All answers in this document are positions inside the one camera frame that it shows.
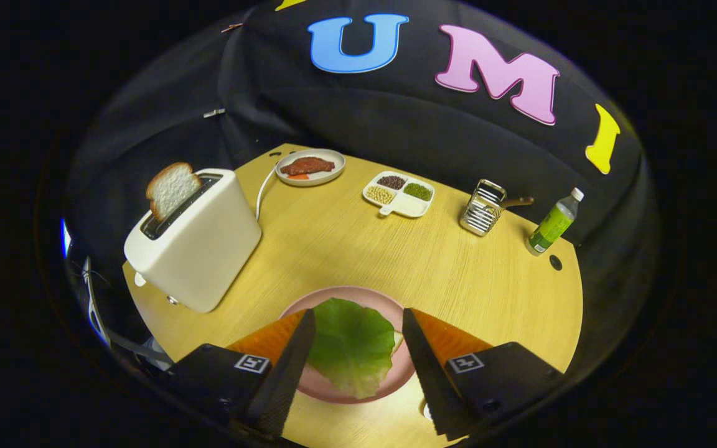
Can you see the toasted bread slice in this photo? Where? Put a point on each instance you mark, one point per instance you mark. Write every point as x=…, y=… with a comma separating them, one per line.
x=172, y=190

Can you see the black backdrop cloth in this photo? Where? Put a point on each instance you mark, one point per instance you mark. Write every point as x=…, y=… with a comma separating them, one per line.
x=365, y=118

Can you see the green lettuce leaf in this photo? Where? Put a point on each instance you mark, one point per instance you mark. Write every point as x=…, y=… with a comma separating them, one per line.
x=352, y=345

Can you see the orange carrot piece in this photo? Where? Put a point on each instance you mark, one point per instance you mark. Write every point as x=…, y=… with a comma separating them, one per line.
x=298, y=177

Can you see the white toaster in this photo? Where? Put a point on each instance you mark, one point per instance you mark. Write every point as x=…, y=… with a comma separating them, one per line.
x=203, y=249

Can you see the red meat piece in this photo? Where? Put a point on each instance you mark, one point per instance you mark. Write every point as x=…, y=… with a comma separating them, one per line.
x=307, y=166

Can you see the bread slice under lettuce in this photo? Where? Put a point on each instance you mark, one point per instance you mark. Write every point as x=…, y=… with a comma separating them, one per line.
x=398, y=341

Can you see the white divided bean tray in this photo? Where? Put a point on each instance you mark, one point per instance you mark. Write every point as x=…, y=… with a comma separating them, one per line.
x=403, y=205

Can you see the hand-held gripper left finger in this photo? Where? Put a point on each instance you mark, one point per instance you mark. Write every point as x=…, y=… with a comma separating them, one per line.
x=284, y=379

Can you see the green label plastic bottle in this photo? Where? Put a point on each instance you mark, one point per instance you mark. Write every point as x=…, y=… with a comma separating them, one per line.
x=551, y=225

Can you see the pink round plate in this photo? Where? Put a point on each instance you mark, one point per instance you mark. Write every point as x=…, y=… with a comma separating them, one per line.
x=327, y=389

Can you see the round plate with meat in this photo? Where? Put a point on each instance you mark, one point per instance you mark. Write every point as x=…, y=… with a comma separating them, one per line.
x=327, y=177

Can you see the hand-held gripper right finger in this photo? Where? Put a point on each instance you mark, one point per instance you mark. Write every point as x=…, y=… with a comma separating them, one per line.
x=430, y=379

